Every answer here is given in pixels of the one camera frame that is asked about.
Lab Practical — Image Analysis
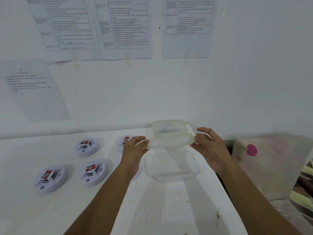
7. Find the white board with pink dot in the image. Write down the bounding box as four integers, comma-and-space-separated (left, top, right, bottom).
231, 135, 313, 201

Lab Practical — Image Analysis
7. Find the printed text paper sheet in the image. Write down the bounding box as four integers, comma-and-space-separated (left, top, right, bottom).
0, 60, 72, 123

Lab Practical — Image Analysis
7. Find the person's right forearm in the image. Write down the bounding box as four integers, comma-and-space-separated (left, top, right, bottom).
215, 157, 303, 235

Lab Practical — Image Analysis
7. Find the person's left forearm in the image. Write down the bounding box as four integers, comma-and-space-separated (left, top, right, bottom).
63, 162, 143, 235

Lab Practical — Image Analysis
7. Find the striped green cloth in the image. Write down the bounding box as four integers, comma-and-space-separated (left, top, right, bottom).
289, 161, 313, 213

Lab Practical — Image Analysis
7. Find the printed table paper sheet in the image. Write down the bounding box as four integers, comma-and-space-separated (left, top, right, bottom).
94, 0, 153, 61
161, 0, 220, 59
26, 0, 103, 62

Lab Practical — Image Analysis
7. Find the person's left hand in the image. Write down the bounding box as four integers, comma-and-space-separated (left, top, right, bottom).
122, 136, 150, 167

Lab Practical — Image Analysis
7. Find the white round smoke detector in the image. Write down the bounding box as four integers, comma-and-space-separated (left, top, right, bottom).
80, 159, 108, 187
115, 135, 134, 153
75, 137, 101, 157
33, 164, 68, 195

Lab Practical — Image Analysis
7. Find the translucent plastic container lid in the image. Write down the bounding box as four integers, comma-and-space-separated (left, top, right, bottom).
146, 119, 195, 150

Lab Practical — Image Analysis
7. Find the person's right hand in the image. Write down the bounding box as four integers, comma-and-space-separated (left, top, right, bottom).
190, 127, 232, 174

